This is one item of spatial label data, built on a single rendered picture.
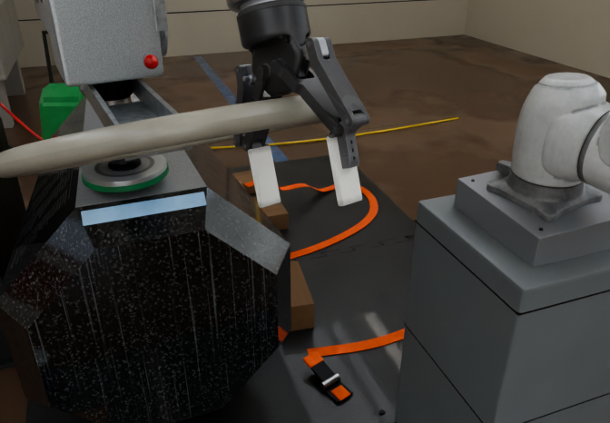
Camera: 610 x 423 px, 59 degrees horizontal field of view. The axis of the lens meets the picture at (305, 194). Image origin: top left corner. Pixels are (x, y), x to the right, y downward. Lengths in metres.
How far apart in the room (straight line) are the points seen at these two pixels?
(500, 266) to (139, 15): 0.94
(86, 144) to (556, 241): 0.93
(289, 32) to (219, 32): 6.26
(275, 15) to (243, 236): 1.00
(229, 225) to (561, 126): 0.84
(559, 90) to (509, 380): 0.61
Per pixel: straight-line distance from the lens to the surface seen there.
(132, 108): 1.29
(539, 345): 1.27
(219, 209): 1.46
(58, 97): 3.43
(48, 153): 0.59
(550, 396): 1.43
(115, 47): 1.30
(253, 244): 1.51
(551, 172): 1.22
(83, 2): 1.28
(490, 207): 1.27
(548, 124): 1.19
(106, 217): 1.42
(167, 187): 1.47
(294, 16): 0.57
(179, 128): 0.53
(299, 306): 2.08
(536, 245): 1.18
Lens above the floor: 1.43
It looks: 27 degrees down
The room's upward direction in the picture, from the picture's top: straight up
